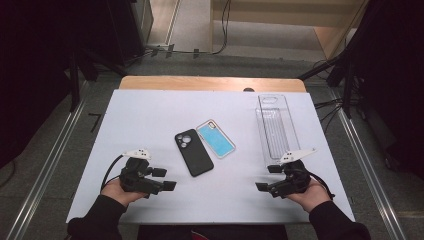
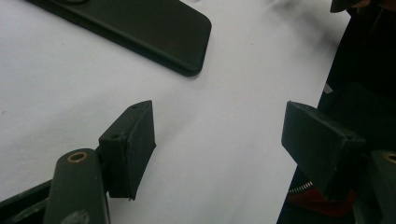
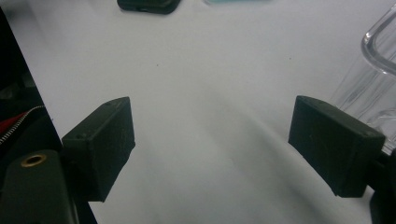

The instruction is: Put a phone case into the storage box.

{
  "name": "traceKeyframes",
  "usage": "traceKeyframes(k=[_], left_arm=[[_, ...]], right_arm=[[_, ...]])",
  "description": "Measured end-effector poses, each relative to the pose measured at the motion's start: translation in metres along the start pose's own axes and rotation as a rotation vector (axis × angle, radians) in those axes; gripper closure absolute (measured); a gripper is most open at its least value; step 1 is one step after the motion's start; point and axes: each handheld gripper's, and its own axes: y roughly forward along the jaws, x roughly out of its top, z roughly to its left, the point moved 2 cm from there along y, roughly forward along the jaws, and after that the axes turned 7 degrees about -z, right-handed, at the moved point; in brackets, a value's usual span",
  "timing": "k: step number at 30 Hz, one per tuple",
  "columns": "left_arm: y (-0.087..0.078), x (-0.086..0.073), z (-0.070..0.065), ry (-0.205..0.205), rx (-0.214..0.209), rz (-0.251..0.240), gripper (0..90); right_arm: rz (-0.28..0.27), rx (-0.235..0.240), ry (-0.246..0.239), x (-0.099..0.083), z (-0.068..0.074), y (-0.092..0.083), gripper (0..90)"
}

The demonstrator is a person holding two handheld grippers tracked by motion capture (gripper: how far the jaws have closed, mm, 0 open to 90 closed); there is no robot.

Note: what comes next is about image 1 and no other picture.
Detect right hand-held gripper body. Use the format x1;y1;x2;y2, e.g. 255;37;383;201
266;148;318;200

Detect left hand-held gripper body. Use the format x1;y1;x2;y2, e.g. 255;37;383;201
118;148;165;200

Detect clear plastic ridged tray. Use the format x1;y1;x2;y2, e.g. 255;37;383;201
255;106;302;167

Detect black phone case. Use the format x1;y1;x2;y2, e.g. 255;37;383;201
174;128;215;178

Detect blue phone case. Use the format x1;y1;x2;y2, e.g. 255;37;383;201
195;118;237;160

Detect person's left hand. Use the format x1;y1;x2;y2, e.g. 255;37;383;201
100;178;148;208

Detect person's right hand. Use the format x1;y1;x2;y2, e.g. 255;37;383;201
286;178;332;214

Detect red fabric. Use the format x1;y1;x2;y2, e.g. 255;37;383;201
190;229;210;240

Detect clear phone case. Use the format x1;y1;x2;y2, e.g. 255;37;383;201
257;93;290;116

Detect wooden table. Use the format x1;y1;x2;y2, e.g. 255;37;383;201
118;75;308;94

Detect black metal stand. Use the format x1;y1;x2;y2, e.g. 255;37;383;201
66;46;129;113
297;49;356;119

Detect black curtain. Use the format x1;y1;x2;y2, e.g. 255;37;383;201
0;0;148;169
346;0;424;181

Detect light wooden furniture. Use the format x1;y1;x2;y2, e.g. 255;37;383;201
209;0;369;61

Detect left hand-held gripper cable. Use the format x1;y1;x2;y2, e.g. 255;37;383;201
100;154;125;193

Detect hand-held gripper cable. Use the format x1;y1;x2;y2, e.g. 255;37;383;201
100;154;125;193
306;170;336;201

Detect right hand-held gripper cable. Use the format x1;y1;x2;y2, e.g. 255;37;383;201
306;170;336;201

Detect metal floor rail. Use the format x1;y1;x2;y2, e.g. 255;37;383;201
4;79;89;240
328;88;409;240

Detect black floor cables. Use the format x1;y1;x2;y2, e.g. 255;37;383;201
314;97;346;134

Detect black hanging cables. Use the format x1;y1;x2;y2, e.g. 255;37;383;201
211;0;233;56

